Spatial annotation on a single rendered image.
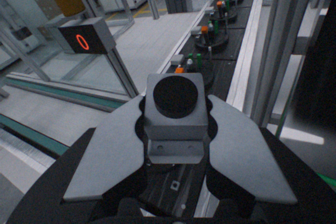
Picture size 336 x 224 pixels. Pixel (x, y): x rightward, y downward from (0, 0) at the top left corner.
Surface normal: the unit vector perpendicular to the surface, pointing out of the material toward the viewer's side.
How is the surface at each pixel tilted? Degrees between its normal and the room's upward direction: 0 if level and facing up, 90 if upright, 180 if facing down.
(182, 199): 0
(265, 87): 90
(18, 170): 0
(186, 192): 0
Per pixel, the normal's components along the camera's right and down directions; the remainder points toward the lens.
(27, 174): -0.23, -0.68
